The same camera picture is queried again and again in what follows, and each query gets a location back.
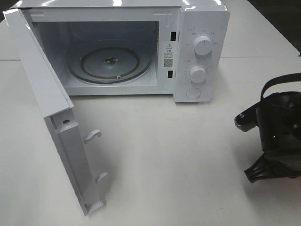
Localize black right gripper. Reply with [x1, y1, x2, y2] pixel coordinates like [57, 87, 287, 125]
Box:
[244, 148, 301, 183]

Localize round white door button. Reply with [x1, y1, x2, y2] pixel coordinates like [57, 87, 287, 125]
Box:
[186, 88, 201, 99]

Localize white timer knob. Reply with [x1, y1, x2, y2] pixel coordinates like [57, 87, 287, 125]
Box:
[190, 66, 207, 83]

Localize white microwave door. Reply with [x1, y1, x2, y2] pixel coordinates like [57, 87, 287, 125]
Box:
[3, 8, 104, 215]

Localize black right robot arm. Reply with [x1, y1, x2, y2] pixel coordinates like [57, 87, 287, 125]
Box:
[235, 91, 301, 183]

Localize upper white power knob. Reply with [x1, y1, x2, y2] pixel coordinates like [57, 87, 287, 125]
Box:
[193, 34, 213, 56]

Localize white microwave oven body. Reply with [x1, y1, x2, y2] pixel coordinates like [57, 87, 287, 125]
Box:
[10, 0, 230, 102]

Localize glass microwave turntable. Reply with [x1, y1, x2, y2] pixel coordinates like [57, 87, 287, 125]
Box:
[67, 39, 156, 84]

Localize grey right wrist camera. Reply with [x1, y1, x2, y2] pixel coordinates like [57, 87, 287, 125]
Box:
[234, 104, 258, 132]

